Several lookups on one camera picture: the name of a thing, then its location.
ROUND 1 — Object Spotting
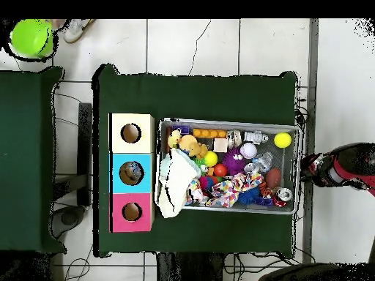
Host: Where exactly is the person's foot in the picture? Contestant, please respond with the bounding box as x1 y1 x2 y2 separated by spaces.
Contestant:
63 19 96 45

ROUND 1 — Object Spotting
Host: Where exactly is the wooden cube block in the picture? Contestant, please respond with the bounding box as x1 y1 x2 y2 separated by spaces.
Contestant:
213 138 229 154

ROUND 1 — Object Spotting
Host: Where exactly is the brown toy football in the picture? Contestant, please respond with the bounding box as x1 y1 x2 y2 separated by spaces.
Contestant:
264 168 283 190

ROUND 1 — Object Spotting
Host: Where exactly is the multicolour polka dot cloth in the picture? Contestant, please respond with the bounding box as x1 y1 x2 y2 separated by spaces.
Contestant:
206 172 264 209

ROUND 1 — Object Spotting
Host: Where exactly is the clear plastic blue label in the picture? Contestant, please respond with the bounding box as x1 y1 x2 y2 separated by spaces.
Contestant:
253 151 275 174
125 163 144 181

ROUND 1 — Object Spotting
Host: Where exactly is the orange foam duck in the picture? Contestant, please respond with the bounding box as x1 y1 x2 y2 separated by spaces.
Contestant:
177 135 209 162

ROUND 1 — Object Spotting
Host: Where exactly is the cream knit cloth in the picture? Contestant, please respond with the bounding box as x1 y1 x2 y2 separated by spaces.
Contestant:
157 149 201 220

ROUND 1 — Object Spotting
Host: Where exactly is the shallow clear mesh bin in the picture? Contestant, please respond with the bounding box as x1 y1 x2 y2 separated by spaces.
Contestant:
157 119 302 215

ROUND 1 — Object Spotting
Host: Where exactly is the small yellow ball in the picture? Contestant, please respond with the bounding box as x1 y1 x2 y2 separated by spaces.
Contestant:
203 151 219 168

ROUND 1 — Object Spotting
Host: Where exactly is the upright dark soda can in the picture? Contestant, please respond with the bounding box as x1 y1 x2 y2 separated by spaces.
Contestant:
275 187 294 205

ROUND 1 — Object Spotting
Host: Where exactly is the bright green round bowl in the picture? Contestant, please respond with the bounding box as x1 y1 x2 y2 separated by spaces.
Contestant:
9 19 56 60

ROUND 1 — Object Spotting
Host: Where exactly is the wooden box with three holes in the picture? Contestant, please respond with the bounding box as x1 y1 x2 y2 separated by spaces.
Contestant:
108 113 155 233

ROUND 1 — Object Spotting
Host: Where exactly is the crushed silver can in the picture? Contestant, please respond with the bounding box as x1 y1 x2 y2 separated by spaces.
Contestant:
244 162 261 176

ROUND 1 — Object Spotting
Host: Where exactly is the orange toy brick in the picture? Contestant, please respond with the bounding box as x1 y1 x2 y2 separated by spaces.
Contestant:
193 128 227 139

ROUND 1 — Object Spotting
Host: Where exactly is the small yellow rubber duck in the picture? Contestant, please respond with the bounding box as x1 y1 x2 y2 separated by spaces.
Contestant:
166 130 182 151

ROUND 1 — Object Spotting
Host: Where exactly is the white baseball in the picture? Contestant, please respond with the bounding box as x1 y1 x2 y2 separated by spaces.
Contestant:
240 142 259 160

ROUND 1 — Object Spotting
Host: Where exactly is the purple googly-eyed monster toy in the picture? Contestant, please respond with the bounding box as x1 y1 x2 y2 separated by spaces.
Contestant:
222 149 247 176

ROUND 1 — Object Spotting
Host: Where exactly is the open-top silver can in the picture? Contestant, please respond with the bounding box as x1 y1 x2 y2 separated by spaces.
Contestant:
226 129 243 149

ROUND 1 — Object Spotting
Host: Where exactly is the small orange ball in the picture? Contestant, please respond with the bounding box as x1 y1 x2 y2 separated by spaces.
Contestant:
213 163 229 179

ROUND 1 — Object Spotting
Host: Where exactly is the green cloth side table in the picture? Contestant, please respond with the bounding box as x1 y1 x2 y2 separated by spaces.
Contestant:
0 66 65 254

